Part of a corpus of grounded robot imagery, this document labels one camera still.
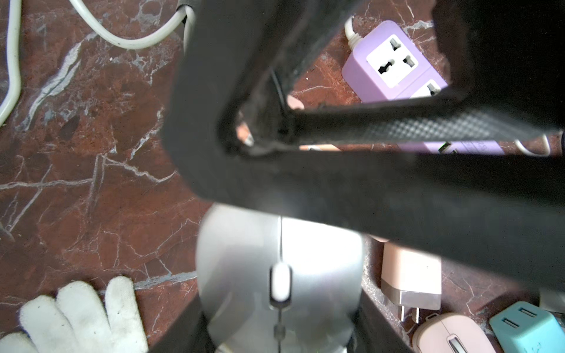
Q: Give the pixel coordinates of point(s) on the grey wireless mouse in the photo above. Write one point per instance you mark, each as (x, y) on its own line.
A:
(270, 283)

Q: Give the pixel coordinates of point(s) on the pink wireless mouse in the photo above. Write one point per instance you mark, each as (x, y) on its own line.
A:
(450, 332)

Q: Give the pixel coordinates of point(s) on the purple power strip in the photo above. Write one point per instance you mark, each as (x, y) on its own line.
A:
(385, 65)

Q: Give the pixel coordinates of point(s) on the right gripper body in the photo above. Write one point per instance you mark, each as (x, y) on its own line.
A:
(506, 60)

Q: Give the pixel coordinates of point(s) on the white work glove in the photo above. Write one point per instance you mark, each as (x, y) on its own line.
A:
(78, 320)

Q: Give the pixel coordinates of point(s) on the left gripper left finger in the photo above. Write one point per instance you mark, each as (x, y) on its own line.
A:
(188, 334)

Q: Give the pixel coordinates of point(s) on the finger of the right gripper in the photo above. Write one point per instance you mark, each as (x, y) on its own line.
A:
(443, 117)
(504, 214)

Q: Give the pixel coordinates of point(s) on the pink usb charger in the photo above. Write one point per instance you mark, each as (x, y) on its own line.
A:
(251, 129)
(411, 279)

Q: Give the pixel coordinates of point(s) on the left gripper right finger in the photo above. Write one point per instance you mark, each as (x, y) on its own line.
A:
(372, 333)

